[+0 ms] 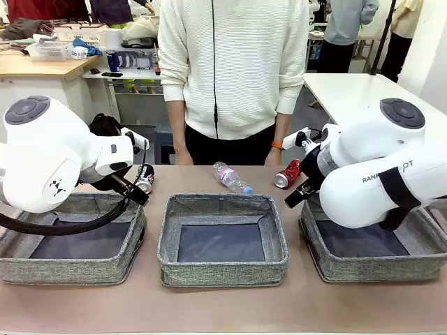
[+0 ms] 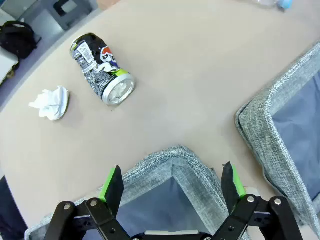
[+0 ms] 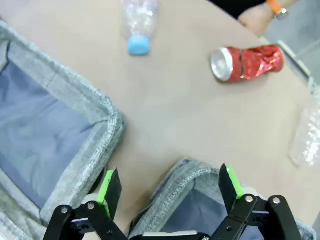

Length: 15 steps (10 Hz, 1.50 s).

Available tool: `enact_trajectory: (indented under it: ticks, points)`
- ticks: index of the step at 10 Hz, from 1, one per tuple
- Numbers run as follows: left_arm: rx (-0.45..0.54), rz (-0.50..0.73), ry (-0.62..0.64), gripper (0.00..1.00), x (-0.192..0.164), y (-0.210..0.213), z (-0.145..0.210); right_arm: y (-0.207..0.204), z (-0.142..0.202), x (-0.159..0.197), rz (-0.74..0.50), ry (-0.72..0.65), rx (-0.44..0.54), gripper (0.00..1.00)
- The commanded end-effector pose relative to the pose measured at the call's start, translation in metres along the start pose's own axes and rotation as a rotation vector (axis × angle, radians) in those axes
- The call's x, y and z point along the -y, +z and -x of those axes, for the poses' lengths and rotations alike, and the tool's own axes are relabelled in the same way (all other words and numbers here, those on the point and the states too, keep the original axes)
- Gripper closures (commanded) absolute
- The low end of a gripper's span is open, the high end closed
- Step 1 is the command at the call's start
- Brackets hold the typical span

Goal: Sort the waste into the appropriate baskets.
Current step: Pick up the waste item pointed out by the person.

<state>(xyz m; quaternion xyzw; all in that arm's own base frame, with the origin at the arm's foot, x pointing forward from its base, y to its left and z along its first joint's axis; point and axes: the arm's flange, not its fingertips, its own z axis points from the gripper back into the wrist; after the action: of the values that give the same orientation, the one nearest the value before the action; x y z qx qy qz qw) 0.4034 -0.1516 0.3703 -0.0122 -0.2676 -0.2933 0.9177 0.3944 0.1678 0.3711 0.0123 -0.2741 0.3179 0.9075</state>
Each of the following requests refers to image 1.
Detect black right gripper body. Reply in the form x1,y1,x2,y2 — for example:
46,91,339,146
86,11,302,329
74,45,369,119
299,145,328,193

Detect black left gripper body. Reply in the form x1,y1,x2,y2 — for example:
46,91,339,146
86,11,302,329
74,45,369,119
78,171,122,192

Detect crushed black soda can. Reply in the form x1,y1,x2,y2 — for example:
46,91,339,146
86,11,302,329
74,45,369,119
134,163,156,195

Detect clear plastic water bottle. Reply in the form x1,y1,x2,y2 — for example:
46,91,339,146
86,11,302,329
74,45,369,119
212,161,254,195

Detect person's right forearm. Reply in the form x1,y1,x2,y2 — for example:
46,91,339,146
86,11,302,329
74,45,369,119
165,100,189,149

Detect person's left forearm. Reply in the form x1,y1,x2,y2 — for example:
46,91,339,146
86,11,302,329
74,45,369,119
270,110,293,144

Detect person's left hand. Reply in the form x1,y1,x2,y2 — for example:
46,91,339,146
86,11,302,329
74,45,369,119
264,148,282,165

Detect person's right hand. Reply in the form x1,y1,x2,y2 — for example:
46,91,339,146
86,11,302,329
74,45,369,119
174,144,195,165

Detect crushed red soda can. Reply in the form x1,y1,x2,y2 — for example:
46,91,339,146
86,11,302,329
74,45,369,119
273,158,303,190

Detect black backpack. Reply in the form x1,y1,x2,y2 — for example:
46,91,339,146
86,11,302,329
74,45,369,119
88,112,124,137

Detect grey plastic stool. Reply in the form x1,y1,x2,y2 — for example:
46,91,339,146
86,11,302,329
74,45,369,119
153,122,176,165

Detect black trousers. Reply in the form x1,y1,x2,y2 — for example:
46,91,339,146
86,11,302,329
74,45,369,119
184,122,277,166

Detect white table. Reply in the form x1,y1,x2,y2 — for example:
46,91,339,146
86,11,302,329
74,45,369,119
302,72,447,126

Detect grey fabric basket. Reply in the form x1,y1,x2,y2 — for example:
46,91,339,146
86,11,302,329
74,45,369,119
156,193,289,288
0,191,147,285
298,198,447,284

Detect white shelf rack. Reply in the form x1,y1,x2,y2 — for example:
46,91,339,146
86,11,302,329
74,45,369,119
81,45,164,105

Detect person in white sweater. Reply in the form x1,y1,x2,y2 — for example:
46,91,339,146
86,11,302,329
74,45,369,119
156,0,310,140

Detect blue bottle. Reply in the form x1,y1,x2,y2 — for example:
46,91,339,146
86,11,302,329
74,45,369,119
105,51,120,73

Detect wooden top table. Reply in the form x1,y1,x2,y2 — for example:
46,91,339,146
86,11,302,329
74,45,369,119
0,51,103,80

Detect blue cloth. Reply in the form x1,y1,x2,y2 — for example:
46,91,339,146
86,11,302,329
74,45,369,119
71,37,103,57

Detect white plastic mesh basket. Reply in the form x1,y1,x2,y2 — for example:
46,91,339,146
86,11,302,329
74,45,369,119
25,41,71,62

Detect black stand pole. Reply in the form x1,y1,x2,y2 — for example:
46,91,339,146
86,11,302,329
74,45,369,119
369,0,398,76

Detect bystander in light blue shirt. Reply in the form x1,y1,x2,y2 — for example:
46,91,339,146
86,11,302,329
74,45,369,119
316,0,380,74

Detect white slatted crate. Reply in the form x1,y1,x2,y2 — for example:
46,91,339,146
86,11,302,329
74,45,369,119
54,23,108,47

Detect white cloth bag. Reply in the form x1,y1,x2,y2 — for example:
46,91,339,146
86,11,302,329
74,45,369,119
121,15,159,49

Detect bystander in cream shirt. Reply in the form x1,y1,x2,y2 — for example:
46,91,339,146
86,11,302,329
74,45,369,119
379,0,425,84

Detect grey clothes pile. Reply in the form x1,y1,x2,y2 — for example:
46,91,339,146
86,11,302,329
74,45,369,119
1,17,54,40

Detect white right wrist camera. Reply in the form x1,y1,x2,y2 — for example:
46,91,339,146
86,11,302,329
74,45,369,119
282,126,312,151

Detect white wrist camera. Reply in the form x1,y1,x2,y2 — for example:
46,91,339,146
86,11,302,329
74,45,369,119
282,126,312,151
119,126,150,152

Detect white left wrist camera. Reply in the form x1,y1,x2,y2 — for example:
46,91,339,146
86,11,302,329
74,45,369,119
119,126,150,152

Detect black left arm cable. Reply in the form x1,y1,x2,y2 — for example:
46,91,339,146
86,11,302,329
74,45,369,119
0,137,148,237

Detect thin black neck cable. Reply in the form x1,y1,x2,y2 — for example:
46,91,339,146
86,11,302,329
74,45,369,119
210,0,220,139

